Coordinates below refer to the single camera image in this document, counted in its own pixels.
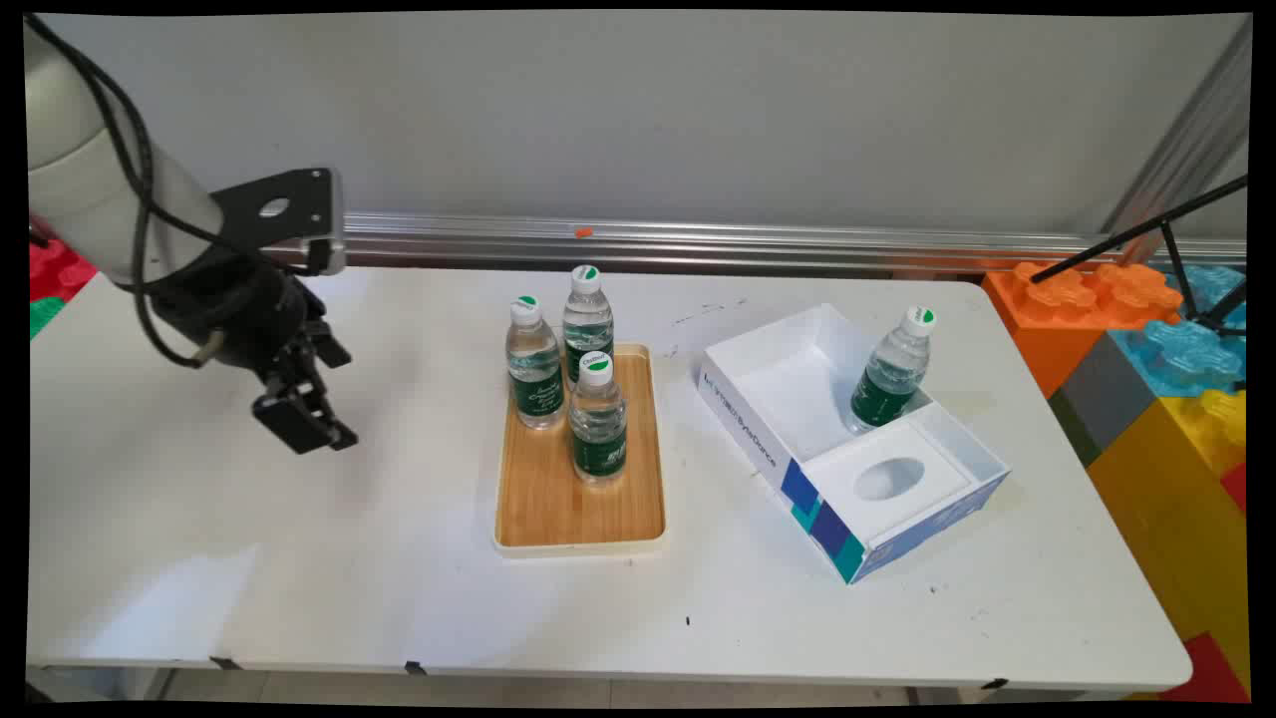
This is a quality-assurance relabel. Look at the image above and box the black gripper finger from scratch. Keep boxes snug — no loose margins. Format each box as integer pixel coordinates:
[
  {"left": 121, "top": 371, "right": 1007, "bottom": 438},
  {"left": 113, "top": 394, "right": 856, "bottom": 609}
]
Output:
[
  {"left": 251, "top": 371, "right": 338, "bottom": 457},
  {"left": 297, "top": 317, "right": 361, "bottom": 452}
]

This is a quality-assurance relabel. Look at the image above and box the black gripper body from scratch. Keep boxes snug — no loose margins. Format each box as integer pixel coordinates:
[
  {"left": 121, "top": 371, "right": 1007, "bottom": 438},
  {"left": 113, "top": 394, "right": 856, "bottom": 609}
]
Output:
[{"left": 148, "top": 247, "right": 332, "bottom": 378}]

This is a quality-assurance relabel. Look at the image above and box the green label water bottle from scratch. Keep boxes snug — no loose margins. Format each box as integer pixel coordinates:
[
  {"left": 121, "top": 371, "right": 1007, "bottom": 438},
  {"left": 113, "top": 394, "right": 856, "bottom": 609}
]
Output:
[
  {"left": 567, "top": 353, "right": 630, "bottom": 487},
  {"left": 504, "top": 294, "right": 566, "bottom": 432},
  {"left": 561, "top": 263, "right": 616, "bottom": 386},
  {"left": 848, "top": 305, "right": 939, "bottom": 436}
]

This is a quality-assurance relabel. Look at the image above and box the red giant building block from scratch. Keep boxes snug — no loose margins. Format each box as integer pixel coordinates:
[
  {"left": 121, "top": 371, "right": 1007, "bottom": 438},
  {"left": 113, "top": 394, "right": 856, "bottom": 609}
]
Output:
[
  {"left": 1159, "top": 629, "right": 1251, "bottom": 703},
  {"left": 29, "top": 237, "right": 100, "bottom": 306}
]

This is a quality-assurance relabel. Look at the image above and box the wooden tray with cream rim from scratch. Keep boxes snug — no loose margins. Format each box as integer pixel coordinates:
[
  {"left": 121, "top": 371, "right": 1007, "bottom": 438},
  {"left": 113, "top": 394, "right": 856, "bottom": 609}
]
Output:
[{"left": 493, "top": 343, "right": 668, "bottom": 556}]

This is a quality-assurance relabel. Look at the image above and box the white cardboard box blue print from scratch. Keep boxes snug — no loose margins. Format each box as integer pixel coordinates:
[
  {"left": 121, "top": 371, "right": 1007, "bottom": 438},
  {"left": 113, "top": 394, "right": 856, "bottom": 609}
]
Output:
[{"left": 695, "top": 301, "right": 1013, "bottom": 586}]

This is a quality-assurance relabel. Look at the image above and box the orange giant building block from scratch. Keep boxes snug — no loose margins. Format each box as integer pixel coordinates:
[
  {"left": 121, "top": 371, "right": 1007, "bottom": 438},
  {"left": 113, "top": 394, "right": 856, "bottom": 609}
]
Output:
[{"left": 981, "top": 260, "right": 1186, "bottom": 401}]

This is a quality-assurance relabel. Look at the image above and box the grey giant building block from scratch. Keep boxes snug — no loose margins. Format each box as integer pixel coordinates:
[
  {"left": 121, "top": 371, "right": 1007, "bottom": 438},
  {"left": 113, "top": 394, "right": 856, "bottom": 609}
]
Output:
[{"left": 1048, "top": 330, "right": 1158, "bottom": 469}]

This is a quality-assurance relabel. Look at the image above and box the black tripod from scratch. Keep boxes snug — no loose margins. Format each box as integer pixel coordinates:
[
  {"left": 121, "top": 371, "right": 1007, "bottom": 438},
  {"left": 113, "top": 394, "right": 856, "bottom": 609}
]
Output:
[{"left": 1029, "top": 174, "right": 1250, "bottom": 336}]

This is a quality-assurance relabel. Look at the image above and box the blue giant building block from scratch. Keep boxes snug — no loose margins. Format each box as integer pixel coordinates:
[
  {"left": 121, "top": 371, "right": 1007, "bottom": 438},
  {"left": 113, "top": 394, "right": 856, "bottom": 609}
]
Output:
[{"left": 1108, "top": 263, "right": 1248, "bottom": 401}]

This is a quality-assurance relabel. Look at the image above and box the yellow giant building block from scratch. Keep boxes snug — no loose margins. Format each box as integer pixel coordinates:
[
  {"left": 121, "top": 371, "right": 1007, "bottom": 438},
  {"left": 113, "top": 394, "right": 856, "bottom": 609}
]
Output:
[{"left": 1086, "top": 388, "right": 1251, "bottom": 695}]

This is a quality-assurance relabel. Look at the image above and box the wrist camera with black bracket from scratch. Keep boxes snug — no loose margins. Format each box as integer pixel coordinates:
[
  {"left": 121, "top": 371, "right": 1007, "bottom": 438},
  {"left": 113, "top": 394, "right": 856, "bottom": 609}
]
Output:
[{"left": 208, "top": 167, "right": 348, "bottom": 279}]

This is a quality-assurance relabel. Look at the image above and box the aluminium rail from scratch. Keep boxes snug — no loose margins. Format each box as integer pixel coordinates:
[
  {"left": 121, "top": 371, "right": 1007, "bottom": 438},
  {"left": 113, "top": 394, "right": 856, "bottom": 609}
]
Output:
[{"left": 337, "top": 210, "right": 1248, "bottom": 273}]

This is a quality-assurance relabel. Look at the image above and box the aluminium frame post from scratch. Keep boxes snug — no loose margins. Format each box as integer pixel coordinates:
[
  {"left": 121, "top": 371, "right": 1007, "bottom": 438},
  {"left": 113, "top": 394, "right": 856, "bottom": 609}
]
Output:
[{"left": 1101, "top": 14, "right": 1253, "bottom": 241}]

